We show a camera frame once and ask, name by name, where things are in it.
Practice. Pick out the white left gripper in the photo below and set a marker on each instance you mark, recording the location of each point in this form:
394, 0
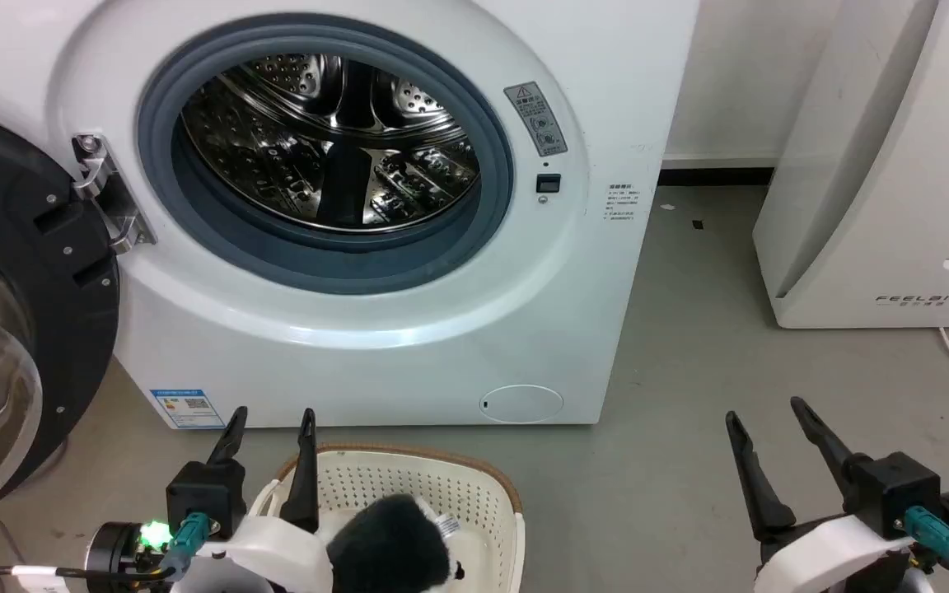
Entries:
277, 556

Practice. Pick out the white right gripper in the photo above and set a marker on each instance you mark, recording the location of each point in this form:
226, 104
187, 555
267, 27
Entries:
820, 548

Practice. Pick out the black and white plush toy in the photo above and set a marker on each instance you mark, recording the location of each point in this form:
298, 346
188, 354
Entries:
388, 543

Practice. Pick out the black round washer door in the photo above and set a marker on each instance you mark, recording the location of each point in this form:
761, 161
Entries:
71, 346

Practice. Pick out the stainless steel washing machine drum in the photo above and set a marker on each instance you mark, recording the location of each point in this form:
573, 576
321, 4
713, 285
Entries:
277, 148

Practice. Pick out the blue energy label sticker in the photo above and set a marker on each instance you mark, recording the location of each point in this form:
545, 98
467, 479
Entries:
187, 408

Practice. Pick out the white perforated laundry basket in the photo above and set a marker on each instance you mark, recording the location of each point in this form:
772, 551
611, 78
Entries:
384, 473

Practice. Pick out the white front-load washing machine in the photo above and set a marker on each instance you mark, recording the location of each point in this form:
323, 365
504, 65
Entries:
409, 362

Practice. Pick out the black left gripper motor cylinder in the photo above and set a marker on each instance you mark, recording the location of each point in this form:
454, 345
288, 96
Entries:
112, 550

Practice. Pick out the grey rubber door gasket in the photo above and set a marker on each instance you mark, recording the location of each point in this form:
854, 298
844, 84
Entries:
310, 259

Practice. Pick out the oval white filter cover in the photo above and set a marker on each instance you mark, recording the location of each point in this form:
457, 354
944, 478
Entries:
521, 403

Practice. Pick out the black baseboard strip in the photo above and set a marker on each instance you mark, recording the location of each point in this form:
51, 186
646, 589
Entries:
713, 176

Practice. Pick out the white floor-standing appliance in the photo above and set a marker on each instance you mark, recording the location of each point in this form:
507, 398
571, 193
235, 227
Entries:
878, 165

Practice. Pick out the small printed text label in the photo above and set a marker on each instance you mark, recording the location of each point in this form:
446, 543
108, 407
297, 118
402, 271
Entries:
621, 203

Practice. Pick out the metal door hinge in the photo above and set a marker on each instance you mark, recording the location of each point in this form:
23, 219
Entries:
108, 193

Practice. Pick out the black door latch socket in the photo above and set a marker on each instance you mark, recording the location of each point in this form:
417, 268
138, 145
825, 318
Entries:
548, 183

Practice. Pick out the grey warning sticker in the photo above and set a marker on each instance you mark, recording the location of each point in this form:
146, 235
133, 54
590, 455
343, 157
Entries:
536, 119

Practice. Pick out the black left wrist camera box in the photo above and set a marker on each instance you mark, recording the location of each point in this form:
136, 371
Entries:
207, 490

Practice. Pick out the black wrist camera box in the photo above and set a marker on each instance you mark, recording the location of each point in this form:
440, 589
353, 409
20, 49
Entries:
890, 490
207, 490

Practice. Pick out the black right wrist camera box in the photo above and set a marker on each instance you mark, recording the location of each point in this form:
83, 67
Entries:
890, 490

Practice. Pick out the teal left camera connector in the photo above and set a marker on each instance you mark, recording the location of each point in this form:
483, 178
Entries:
189, 539

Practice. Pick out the teal camera connector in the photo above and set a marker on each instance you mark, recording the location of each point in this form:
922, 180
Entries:
189, 539
932, 531

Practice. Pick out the teal right camera connector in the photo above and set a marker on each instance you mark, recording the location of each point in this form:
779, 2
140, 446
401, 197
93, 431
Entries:
932, 531

